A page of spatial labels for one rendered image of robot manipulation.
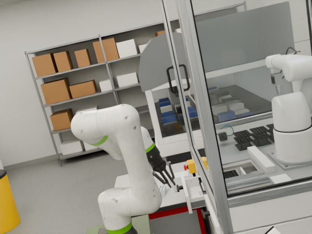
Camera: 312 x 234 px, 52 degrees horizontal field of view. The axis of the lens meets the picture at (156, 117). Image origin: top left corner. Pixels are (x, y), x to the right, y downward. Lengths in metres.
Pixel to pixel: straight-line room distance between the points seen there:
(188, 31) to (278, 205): 0.74
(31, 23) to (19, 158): 2.45
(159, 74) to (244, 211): 1.43
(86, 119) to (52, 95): 4.31
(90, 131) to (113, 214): 0.42
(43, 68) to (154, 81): 3.33
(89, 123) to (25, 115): 4.99
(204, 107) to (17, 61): 5.22
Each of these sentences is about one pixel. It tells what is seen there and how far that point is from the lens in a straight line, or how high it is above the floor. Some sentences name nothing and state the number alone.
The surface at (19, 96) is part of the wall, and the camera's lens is 6.22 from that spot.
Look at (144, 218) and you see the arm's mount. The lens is 1.74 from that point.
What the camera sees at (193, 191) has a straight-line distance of 1.93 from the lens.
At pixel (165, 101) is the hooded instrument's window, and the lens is 2.52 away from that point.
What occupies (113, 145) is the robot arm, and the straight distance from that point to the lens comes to 1.55.
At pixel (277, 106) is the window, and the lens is 1.23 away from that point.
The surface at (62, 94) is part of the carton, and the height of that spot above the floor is 1.20.
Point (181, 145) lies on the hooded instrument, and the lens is 2.60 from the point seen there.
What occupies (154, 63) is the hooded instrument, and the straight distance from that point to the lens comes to 2.46.
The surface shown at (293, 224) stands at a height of 0.93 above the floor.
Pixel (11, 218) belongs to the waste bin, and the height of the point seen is 0.12.
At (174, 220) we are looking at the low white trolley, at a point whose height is 0.65.
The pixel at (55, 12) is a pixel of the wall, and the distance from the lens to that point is 5.98.
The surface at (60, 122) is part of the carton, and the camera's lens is 5.66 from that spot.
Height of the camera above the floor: 1.73
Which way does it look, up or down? 13 degrees down
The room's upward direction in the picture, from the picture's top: 13 degrees counter-clockwise
